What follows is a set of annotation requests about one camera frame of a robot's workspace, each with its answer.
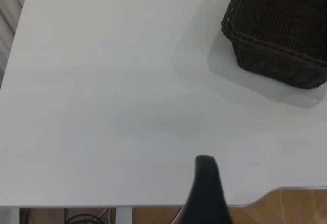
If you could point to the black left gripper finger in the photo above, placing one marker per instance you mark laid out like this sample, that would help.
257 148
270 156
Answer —
207 196

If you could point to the black wicker basket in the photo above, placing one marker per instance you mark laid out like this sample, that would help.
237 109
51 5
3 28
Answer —
281 17

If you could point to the white table leg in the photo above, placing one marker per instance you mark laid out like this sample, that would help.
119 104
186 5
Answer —
124 216

